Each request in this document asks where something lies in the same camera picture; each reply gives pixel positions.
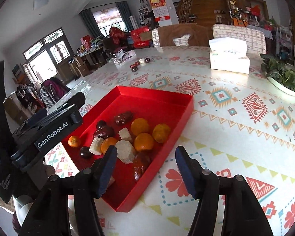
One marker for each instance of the red shallow box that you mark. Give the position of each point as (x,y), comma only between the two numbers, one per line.
(155,120)

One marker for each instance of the white root piece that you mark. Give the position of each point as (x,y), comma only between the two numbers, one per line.
(95,147)

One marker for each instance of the red gift box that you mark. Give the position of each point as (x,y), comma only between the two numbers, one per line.
(141,37)

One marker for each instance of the dark red jujube date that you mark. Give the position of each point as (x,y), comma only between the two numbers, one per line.
(141,162)

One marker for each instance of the dark round chestnut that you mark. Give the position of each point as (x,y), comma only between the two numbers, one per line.
(85,153)

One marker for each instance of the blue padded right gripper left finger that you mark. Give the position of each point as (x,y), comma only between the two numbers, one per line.
(49,213)

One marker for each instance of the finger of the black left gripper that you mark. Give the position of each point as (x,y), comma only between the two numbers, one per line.
(78,100)

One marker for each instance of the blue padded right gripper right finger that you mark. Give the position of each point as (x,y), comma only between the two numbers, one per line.
(243,215)

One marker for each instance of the large orange tangerine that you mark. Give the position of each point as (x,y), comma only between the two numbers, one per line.
(143,142)

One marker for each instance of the orange tangerine in box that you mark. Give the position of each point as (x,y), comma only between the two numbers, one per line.
(139,125)

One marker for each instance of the red wall calendar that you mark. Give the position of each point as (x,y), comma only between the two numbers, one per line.
(160,10)

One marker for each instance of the patterned chair back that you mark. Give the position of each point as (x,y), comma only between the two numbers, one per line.
(255,39)

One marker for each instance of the green leafy vegetables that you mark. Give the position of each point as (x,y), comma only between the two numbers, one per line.
(279,71)

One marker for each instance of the red jujube on table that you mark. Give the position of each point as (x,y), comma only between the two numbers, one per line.
(123,118)

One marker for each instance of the brown covered chair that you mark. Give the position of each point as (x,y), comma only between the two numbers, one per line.
(184,34)

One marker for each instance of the white oval plate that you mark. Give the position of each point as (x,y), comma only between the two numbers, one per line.
(281,87)

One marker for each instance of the small orange tangerine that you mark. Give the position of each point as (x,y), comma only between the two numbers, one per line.
(74,142)

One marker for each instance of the white tissue box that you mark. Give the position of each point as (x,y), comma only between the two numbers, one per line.
(229,54)

